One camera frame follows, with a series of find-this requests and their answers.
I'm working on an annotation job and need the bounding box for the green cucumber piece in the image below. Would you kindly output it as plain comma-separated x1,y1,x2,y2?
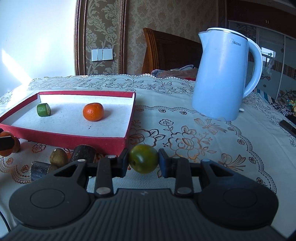
36,103,52,117

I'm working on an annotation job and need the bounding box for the dark flat object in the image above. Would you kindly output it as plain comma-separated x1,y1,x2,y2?
279,119,296,138

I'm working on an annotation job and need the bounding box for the colourful patterned cloth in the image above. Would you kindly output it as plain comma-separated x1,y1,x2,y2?
266,90,296,117

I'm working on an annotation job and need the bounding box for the brown kiwi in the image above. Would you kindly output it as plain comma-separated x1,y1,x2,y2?
50,148,69,168

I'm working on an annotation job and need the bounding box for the white wall switch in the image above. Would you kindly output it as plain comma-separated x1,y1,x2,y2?
91,48,114,62

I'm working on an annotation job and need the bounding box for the wooden bed headboard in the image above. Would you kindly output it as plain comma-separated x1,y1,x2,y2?
142,28,203,74

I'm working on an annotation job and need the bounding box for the light blue electric kettle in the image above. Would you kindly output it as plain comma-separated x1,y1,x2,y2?
191,27,263,121

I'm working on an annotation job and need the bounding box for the red cardboard box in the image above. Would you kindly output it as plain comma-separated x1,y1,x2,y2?
0,90,137,156

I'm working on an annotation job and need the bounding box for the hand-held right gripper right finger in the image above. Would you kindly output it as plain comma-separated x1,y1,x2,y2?
158,148,241,198

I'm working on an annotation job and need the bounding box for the sliding door wardrobe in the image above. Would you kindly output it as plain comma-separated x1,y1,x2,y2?
228,20,296,102

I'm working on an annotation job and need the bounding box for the green tangerine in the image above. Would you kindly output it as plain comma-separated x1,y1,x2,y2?
128,144,159,174

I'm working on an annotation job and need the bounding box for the brown wall moulding frame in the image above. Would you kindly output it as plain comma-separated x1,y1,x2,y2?
74,0,128,76

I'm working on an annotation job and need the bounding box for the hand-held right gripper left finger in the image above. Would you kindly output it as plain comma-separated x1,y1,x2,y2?
47,148,130,198

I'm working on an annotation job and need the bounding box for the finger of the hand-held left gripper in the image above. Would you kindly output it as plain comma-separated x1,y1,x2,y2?
0,136,13,149

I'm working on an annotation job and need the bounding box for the orange tangerine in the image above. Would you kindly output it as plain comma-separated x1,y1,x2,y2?
0,131,21,157
83,103,104,122

